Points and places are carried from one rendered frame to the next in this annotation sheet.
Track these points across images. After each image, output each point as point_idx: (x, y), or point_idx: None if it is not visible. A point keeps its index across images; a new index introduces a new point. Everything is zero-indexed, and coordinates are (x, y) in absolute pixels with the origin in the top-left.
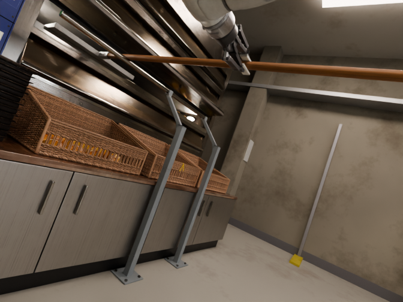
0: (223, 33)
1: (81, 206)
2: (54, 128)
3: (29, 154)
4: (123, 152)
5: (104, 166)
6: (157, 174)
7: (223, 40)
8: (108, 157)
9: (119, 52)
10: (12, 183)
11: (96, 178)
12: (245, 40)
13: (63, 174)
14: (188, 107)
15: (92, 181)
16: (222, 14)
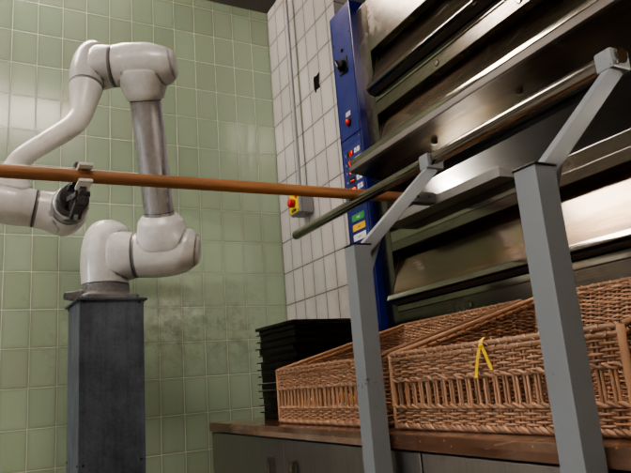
0: (59, 217)
1: None
2: (281, 381)
3: (259, 424)
4: (341, 381)
5: (327, 421)
6: (413, 411)
7: (67, 213)
8: (328, 402)
9: (334, 208)
10: (256, 465)
11: (302, 447)
12: (73, 166)
13: (277, 445)
14: (500, 127)
15: (300, 453)
16: (43, 221)
